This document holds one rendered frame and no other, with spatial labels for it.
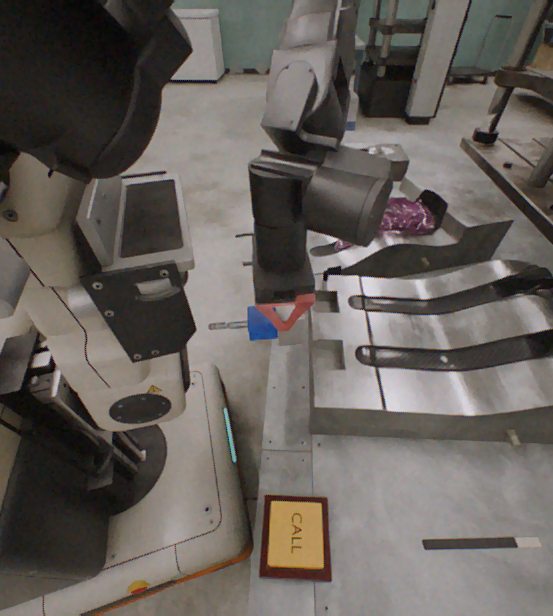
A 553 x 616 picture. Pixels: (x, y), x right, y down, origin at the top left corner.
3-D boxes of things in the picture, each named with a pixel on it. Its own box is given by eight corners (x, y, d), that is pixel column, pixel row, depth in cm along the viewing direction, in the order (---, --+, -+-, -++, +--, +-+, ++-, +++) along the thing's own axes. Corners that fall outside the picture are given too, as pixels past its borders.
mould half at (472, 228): (291, 297, 66) (292, 255, 57) (264, 232, 83) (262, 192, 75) (490, 260, 74) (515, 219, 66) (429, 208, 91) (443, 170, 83)
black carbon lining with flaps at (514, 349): (354, 376, 45) (367, 335, 38) (344, 298, 55) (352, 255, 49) (600, 384, 44) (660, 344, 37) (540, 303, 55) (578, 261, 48)
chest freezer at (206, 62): (226, 75, 604) (218, 9, 535) (219, 84, 551) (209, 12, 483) (150, 75, 608) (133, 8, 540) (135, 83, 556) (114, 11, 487)
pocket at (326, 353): (311, 382, 46) (313, 368, 43) (310, 353, 49) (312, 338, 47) (342, 383, 46) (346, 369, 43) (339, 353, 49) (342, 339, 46)
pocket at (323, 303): (310, 326, 53) (311, 312, 50) (309, 304, 57) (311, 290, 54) (336, 327, 53) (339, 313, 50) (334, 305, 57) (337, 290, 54)
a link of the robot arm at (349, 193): (312, 122, 34) (283, 58, 26) (419, 139, 29) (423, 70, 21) (273, 226, 35) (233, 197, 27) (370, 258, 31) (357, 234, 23)
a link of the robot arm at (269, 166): (269, 137, 30) (233, 156, 26) (334, 150, 27) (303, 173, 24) (272, 204, 35) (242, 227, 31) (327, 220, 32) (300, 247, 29)
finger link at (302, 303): (304, 302, 44) (307, 248, 38) (312, 341, 40) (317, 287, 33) (257, 306, 44) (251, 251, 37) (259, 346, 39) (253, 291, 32)
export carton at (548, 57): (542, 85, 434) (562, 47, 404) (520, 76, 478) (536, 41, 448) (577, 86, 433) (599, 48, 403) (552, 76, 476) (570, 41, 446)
